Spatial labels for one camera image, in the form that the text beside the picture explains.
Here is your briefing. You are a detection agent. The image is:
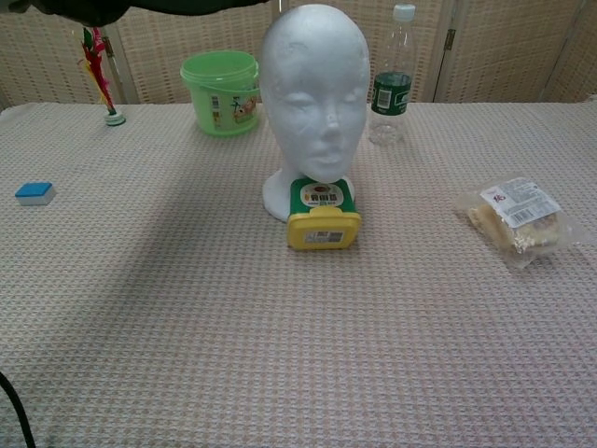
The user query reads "blue and white eraser block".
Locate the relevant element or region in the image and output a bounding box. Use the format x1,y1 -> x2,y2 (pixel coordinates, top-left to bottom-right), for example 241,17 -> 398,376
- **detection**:
14,181 -> 57,207

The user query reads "black cable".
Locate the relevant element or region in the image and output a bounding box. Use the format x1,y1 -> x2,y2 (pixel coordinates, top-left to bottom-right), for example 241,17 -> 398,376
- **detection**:
0,371 -> 36,448

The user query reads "black baseball cap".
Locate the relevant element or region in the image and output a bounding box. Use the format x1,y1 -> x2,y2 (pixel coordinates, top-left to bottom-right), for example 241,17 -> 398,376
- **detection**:
0,0 -> 271,27

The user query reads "colourful feather shuttlecock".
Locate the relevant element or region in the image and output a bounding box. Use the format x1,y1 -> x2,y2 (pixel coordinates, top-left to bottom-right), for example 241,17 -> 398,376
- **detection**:
76,25 -> 127,128

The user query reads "beige folding screen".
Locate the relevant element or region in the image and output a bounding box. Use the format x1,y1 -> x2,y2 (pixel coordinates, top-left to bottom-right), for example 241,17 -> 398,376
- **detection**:
0,0 -> 597,106

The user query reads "pink woven tablecloth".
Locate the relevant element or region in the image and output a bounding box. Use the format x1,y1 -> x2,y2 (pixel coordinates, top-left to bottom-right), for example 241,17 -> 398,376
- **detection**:
0,95 -> 597,448

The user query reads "packaged bread snack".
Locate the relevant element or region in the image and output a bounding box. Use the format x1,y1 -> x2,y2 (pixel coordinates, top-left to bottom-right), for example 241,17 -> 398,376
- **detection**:
454,173 -> 591,271

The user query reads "clear plastic water bottle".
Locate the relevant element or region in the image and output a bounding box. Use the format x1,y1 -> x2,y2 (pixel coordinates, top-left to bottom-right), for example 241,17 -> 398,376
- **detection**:
368,3 -> 418,147

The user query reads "green box with yellow lid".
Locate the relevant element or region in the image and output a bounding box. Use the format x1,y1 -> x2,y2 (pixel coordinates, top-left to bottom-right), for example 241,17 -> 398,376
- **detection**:
285,177 -> 363,252

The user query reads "white foam mannequin head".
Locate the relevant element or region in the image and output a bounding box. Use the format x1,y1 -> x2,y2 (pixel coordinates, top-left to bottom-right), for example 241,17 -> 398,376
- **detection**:
257,3 -> 372,220

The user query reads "green plastic bucket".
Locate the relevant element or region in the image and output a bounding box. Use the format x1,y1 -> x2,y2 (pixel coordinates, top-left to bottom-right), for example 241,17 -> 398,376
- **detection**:
179,49 -> 260,138

